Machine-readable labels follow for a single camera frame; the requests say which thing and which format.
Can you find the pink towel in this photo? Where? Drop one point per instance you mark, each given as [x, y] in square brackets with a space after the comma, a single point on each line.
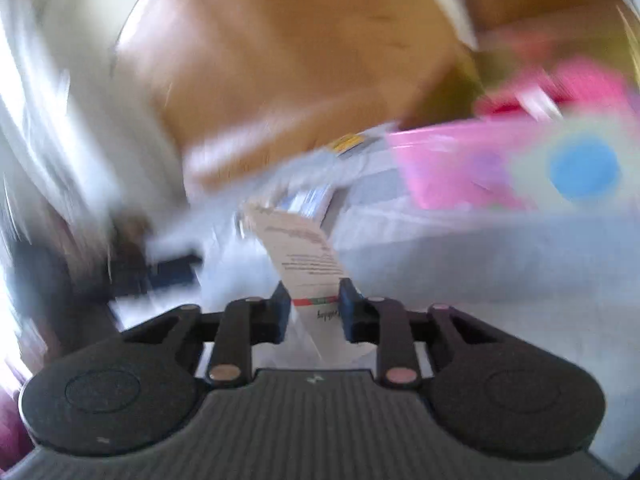
[575, 85]

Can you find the blue and white packet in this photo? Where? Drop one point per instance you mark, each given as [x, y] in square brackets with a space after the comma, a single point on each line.
[305, 200]

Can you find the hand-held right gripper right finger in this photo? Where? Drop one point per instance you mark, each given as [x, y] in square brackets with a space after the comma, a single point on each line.
[348, 310]

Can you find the dark object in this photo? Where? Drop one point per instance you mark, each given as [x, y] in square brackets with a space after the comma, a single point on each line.
[165, 272]

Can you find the packet with yellow label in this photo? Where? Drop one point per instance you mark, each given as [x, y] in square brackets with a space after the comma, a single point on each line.
[347, 142]

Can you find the white plastic packet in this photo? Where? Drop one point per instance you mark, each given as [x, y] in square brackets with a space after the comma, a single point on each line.
[305, 255]

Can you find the light striped bed sheet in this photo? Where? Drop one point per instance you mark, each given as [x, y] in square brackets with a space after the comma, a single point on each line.
[475, 270]

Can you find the pink macaron print tin box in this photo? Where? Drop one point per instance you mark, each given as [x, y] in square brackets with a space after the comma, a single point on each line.
[450, 160]

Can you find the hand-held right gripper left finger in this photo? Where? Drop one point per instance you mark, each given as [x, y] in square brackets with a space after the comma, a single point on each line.
[281, 312]

